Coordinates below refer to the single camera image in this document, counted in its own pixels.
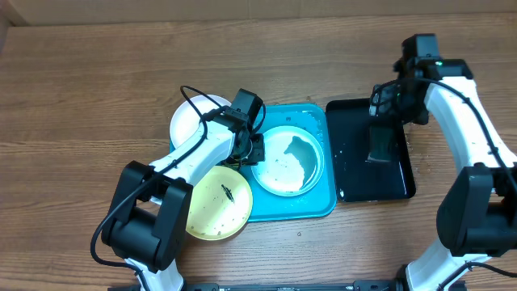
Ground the dark green sponge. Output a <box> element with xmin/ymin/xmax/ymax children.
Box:
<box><xmin>368</xmin><ymin>123</ymin><xmax>397</xmax><ymax>162</ymax></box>

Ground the light blue plate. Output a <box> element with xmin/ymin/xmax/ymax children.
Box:
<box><xmin>251</xmin><ymin>125</ymin><xmax>325</xmax><ymax>197</ymax></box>

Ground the white plate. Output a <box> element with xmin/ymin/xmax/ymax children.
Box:
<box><xmin>169</xmin><ymin>95</ymin><xmax>218</xmax><ymax>152</ymax></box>

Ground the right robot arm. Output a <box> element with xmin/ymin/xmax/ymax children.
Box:
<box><xmin>369</xmin><ymin>57</ymin><xmax>516</xmax><ymax>290</ymax></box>

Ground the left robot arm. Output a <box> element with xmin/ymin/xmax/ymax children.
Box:
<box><xmin>90</xmin><ymin>117</ymin><xmax>264</xmax><ymax>290</ymax></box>

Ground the blue plastic tray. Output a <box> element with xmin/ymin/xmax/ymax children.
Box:
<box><xmin>240</xmin><ymin>103</ymin><xmax>337</xmax><ymax>222</ymax></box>

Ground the black plastic tray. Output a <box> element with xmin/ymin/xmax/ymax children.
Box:
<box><xmin>326</xmin><ymin>99</ymin><xmax>416</xmax><ymax>202</ymax></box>

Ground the yellow plate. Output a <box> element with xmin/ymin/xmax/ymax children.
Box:
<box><xmin>186</xmin><ymin>166</ymin><xmax>253</xmax><ymax>241</ymax></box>

